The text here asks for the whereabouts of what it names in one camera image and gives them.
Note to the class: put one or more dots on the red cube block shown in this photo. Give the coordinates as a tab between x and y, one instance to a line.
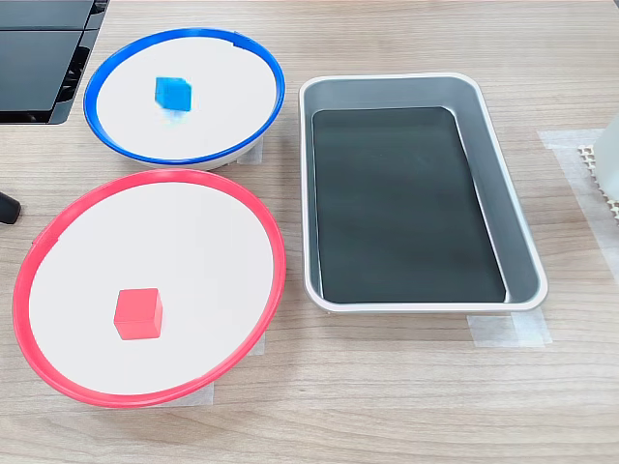
138	314

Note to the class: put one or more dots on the blue cube block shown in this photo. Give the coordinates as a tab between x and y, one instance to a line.
173	94

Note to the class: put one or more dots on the black tray liner mat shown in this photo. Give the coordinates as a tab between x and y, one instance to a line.
401	208

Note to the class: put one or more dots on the silver metal tray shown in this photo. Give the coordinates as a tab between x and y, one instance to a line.
512	227

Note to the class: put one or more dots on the translucent tape piece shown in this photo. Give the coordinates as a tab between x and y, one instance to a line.
259	345
508	328
254	151
205	395

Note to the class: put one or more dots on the red-rimmed white dish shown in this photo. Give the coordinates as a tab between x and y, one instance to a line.
159	241

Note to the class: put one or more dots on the blue-rimmed white dish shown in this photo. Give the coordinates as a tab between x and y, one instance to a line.
217	96

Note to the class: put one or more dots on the translucent tape sheet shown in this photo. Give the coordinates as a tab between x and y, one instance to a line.
570	159

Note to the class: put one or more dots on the white mesh anti-slip mat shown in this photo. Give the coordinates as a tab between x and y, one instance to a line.
587	157

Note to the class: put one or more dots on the black stand foot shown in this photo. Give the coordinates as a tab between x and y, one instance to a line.
8	209

